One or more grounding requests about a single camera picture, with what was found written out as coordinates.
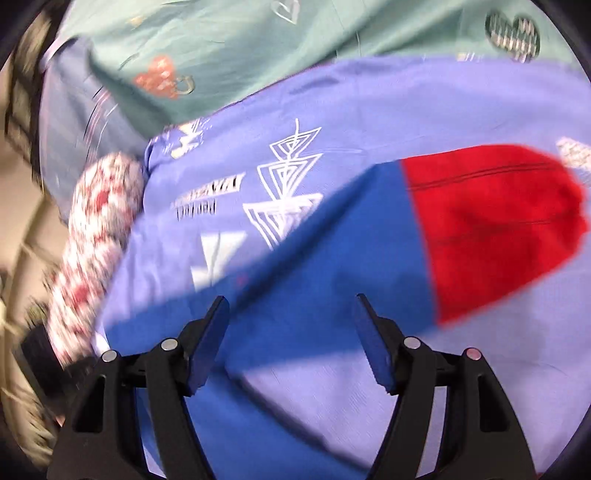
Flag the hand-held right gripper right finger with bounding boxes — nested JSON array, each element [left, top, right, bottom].
[[355, 294, 539, 480]]

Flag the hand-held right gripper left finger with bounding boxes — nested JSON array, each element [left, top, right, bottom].
[[47, 296, 230, 480]]

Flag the blue and red pants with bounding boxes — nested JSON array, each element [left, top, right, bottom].
[[104, 144, 589, 480]]

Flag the red white floral cloth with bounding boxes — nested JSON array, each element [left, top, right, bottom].
[[46, 152, 146, 365]]

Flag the lavender printed bed sheet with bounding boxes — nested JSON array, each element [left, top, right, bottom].
[[95, 54, 591, 480]]

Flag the blue-grey printed cloth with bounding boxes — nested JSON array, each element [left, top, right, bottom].
[[39, 37, 153, 222]]

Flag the green heart-print blanket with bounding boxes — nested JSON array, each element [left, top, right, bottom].
[[60, 0, 575, 134]]

